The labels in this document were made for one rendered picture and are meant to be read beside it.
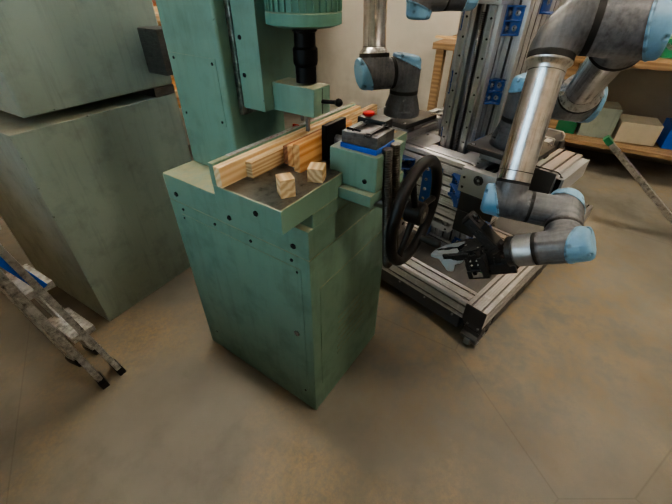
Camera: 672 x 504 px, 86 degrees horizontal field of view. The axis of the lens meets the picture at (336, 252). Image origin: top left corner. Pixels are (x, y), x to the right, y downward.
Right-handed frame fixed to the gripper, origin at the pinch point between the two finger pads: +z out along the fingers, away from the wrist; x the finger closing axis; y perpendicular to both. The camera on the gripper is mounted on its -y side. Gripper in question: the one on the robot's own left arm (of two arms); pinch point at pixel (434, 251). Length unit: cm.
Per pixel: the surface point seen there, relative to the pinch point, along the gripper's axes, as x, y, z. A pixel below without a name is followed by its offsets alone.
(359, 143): -9.1, -34.6, 3.1
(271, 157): -18.7, -40.0, 22.2
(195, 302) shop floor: -13, 7, 127
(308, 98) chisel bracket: -6, -49, 14
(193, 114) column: -14, -60, 51
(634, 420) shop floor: 39, 97, -29
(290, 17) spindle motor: -11, -64, 6
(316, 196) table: -21.0, -28.0, 11.3
